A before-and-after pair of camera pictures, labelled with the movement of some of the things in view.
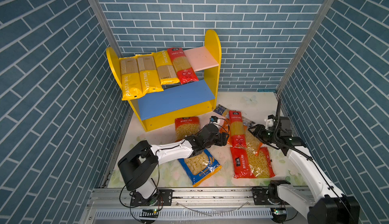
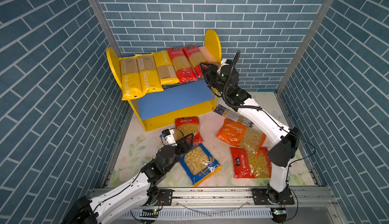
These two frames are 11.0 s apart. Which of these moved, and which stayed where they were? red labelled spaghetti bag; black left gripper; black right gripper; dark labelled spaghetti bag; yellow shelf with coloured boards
Moved: black left gripper; black right gripper
Stayed: yellow shelf with coloured boards; dark labelled spaghetti bag; red labelled spaghetti bag
